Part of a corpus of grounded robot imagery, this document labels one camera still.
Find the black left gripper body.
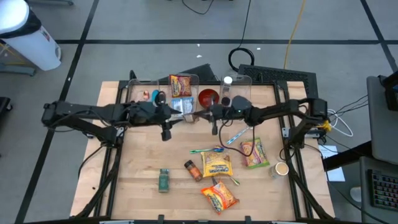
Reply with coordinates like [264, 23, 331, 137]
[152, 91, 172, 141]

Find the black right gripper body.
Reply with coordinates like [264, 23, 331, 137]
[211, 105, 234, 135]

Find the blue beef ramen packet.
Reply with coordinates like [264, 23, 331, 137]
[170, 96, 195, 116]

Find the red roast beef ramen packet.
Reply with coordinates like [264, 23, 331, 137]
[169, 73, 193, 98]

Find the green ramen packet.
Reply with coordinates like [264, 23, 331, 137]
[239, 137, 271, 170]

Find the red bowl black outside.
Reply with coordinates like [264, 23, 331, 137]
[198, 88, 220, 109]

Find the clear plastic packet bin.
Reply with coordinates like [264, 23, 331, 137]
[162, 73, 200, 123]

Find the blue toothbrush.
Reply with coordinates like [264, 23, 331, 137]
[226, 126, 254, 146]

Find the clear plastic jar bin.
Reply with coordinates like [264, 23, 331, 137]
[218, 73, 253, 106]

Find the iridescent metal spoon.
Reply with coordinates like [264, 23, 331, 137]
[189, 145, 224, 155]

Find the clear plastic utensil bin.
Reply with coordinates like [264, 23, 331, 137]
[126, 78, 161, 103]

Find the yellow ramen packet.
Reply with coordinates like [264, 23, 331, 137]
[200, 151, 234, 178]

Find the orange spice jar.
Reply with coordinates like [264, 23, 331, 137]
[183, 159, 204, 183]

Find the green oregano spice jar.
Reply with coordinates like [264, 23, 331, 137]
[157, 168, 170, 194]

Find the orange chicken ramen packet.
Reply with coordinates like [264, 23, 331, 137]
[200, 180, 240, 215]

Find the glass jar tan lid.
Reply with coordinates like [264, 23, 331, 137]
[269, 161, 290, 180]

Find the white paper sheet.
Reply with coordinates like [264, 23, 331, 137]
[317, 144, 346, 183]

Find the white trash can black bag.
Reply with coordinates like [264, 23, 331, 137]
[0, 0, 62, 72]

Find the white computer mouse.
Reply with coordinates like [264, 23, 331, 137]
[349, 186, 363, 203]

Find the black floor object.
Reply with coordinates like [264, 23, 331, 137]
[0, 96, 13, 113]

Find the grey metal base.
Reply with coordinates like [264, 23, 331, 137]
[26, 0, 75, 6]

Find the grey desk top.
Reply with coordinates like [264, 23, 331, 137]
[366, 75, 398, 165]

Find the dark grey desk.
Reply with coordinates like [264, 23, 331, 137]
[359, 155, 398, 224]

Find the black desk device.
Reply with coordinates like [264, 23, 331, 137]
[377, 70, 398, 112]

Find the backlit black keyboard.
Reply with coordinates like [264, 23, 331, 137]
[368, 169, 398, 213]

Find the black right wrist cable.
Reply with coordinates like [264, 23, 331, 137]
[218, 119, 256, 157]

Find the coiled black floor cable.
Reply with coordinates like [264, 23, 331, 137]
[228, 0, 256, 73]

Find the black left base cable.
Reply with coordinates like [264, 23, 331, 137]
[76, 144, 106, 179]

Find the black metal table frame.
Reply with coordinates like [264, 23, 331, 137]
[74, 70, 336, 224]

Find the thin black floor cable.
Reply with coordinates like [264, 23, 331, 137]
[181, 0, 216, 16]

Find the yellow floor cable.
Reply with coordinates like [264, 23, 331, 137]
[282, 0, 308, 70]

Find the black cable bundle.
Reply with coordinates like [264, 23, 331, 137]
[334, 94, 369, 116]

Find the white cable loop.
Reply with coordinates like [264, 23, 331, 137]
[329, 108, 354, 138]

